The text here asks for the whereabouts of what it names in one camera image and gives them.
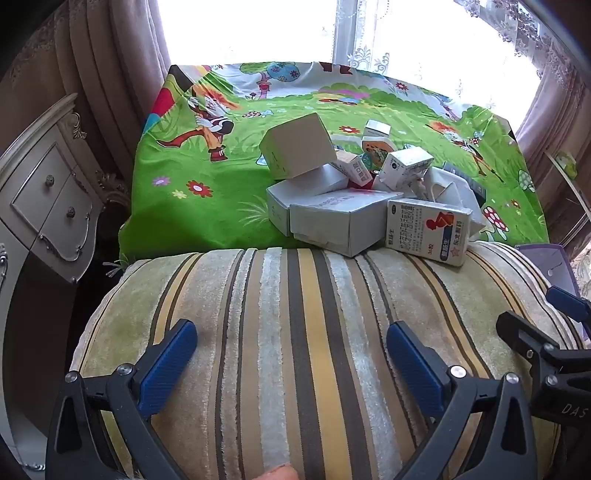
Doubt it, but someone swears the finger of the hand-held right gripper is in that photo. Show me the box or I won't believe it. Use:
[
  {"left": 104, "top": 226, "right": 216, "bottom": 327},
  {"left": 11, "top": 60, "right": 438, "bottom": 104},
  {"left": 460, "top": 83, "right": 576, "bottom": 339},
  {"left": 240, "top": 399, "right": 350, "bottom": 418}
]
[
  {"left": 495, "top": 311, "right": 591, "bottom": 366},
  {"left": 545, "top": 285, "right": 591, "bottom": 330}
]

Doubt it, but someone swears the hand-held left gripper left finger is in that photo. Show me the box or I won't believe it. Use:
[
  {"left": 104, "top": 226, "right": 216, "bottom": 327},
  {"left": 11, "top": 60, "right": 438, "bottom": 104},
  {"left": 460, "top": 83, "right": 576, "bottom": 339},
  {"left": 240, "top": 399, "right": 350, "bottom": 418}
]
[{"left": 45, "top": 318, "right": 199, "bottom": 480}]

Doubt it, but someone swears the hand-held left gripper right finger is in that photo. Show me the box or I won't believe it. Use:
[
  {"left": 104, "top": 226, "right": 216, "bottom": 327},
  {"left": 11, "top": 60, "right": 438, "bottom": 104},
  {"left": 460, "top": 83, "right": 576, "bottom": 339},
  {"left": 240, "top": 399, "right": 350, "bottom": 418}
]
[{"left": 386, "top": 322, "right": 539, "bottom": 480}]

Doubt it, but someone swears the large white pink-print carton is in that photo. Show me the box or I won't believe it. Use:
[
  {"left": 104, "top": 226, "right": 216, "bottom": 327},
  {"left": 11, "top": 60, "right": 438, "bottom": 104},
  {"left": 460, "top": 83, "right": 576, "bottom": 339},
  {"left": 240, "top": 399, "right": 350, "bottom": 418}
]
[{"left": 290, "top": 191, "right": 393, "bottom": 258}]

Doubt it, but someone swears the white cube carton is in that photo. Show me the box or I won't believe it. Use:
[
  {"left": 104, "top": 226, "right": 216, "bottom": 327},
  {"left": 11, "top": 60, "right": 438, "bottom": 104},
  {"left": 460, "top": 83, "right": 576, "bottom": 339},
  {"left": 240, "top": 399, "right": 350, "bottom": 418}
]
[{"left": 379, "top": 146, "right": 435, "bottom": 192}]

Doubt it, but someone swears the small brown-lettered carton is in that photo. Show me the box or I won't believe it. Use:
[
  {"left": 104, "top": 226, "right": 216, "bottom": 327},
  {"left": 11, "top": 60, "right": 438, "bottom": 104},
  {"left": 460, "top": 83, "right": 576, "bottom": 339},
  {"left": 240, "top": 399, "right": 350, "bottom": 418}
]
[{"left": 344, "top": 154, "right": 375, "bottom": 190}]

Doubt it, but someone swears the pile of cardboard boxes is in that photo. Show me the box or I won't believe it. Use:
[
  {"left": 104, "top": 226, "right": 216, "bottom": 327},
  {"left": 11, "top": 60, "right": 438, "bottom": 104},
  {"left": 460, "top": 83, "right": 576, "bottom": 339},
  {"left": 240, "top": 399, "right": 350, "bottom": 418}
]
[{"left": 257, "top": 113, "right": 490, "bottom": 268}]

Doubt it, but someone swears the person's left hand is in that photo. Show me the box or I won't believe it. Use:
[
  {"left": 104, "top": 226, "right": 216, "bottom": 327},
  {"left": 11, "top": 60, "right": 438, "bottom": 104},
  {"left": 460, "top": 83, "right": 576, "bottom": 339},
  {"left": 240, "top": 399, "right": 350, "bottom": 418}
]
[{"left": 256, "top": 465, "right": 298, "bottom": 480}]

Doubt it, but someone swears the purple flat object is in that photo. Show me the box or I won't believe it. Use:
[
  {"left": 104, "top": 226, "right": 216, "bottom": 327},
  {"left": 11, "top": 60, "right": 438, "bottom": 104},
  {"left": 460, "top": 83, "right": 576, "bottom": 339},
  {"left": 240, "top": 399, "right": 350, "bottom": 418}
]
[{"left": 515, "top": 244, "right": 580, "bottom": 296}]

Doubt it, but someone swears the striped plush cushion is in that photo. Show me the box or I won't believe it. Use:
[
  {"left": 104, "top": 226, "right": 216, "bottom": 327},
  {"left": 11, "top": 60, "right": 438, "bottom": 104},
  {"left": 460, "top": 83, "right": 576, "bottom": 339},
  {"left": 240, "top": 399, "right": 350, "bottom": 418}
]
[{"left": 69, "top": 240, "right": 585, "bottom": 480}]

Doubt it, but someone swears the yellow green small object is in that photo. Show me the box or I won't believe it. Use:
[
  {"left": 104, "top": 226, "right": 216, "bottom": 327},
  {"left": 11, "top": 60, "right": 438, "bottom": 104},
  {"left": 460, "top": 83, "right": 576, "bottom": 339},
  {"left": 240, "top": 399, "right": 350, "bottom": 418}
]
[{"left": 556, "top": 150, "right": 578, "bottom": 178}]

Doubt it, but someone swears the green cartoon printed cloth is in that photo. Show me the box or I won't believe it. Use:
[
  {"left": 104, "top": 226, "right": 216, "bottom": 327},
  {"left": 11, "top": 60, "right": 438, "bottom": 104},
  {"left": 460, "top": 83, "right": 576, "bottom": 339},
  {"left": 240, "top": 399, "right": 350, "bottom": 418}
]
[{"left": 117, "top": 62, "right": 550, "bottom": 264}]

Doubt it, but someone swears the mauve patterned curtain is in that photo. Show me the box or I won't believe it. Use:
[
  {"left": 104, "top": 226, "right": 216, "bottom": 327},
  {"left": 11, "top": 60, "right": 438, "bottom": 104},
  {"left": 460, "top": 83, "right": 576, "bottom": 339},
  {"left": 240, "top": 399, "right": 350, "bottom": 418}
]
[{"left": 512, "top": 60, "right": 591, "bottom": 195}]

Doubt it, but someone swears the white ornate dresser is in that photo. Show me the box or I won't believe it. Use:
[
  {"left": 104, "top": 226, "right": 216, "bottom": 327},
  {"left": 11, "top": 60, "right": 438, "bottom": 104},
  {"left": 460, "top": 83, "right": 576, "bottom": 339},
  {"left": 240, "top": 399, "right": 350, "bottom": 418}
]
[{"left": 0, "top": 92, "right": 132, "bottom": 324}]

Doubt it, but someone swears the white lace sheer curtain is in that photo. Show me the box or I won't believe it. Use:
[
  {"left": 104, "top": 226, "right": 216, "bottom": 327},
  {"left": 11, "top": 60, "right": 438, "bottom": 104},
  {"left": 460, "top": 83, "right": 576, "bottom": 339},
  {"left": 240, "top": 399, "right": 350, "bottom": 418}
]
[{"left": 318, "top": 0, "right": 573, "bottom": 93}]

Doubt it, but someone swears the brown curtain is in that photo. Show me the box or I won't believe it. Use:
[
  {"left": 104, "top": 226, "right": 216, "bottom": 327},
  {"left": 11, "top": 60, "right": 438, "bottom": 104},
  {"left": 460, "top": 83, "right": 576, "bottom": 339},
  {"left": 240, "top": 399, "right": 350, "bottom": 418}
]
[{"left": 7, "top": 0, "right": 174, "bottom": 195}]

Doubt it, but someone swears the white window frame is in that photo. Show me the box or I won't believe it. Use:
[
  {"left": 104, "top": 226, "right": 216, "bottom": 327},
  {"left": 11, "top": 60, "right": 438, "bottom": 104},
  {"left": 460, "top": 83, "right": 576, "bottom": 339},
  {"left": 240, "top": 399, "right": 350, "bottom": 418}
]
[{"left": 332, "top": 0, "right": 379, "bottom": 65}]

